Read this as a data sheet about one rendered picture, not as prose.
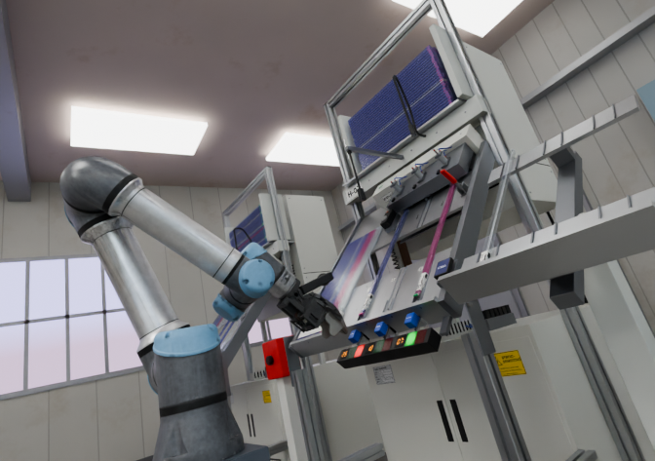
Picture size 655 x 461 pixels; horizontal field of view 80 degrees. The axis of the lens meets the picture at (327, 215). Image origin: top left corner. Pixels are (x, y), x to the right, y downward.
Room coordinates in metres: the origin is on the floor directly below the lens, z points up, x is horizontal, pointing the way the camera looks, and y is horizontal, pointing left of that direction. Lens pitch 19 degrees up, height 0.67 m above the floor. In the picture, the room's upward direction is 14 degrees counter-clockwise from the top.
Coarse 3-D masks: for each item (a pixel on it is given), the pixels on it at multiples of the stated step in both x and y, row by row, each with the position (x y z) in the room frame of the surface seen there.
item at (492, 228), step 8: (512, 152) 0.96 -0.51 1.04; (512, 160) 0.94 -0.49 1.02; (504, 168) 0.93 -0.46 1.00; (504, 176) 0.90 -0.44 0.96; (504, 184) 0.88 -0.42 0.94; (504, 192) 0.87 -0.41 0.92; (496, 200) 0.85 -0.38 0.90; (496, 208) 0.83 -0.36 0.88; (496, 216) 0.81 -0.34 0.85; (496, 224) 0.80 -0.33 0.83; (488, 232) 0.79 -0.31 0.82; (488, 240) 0.77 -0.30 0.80; (488, 248) 0.76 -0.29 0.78
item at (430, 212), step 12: (468, 180) 1.19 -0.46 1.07; (444, 192) 1.27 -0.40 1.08; (456, 192) 1.20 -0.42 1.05; (420, 204) 1.36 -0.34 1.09; (432, 204) 1.29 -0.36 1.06; (456, 204) 1.16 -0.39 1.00; (372, 216) 1.67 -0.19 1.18; (408, 216) 1.37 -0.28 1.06; (420, 216) 1.29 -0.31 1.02; (432, 216) 1.23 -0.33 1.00; (456, 216) 1.22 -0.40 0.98; (360, 228) 1.70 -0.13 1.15; (372, 228) 1.58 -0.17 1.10; (396, 228) 1.39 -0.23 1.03; (408, 228) 1.31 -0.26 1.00; (420, 228) 1.26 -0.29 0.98; (432, 228) 1.29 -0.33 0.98; (384, 240) 1.41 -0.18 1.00; (372, 252) 1.44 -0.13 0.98
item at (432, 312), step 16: (416, 304) 0.96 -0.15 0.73; (432, 304) 0.94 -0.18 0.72; (368, 320) 1.10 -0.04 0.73; (384, 320) 1.07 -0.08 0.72; (400, 320) 1.04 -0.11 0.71; (432, 320) 0.99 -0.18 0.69; (320, 336) 1.28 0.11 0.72; (336, 336) 1.24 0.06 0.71; (368, 336) 1.17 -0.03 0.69; (304, 352) 1.42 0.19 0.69; (320, 352) 1.37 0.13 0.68
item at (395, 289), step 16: (448, 256) 1.02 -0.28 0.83; (400, 272) 1.17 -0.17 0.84; (416, 272) 1.10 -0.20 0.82; (432, 272) 1.04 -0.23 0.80; (368, 288) 1.27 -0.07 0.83; (384, 288) 1.19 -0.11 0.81; (400, 288) 1.12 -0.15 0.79; (432, 288) 1.00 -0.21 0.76; (352, 304) 1.29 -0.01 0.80; (384, 304) 1.13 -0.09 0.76; (400, 304) 1.07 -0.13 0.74; (352, 320) 1.22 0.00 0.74
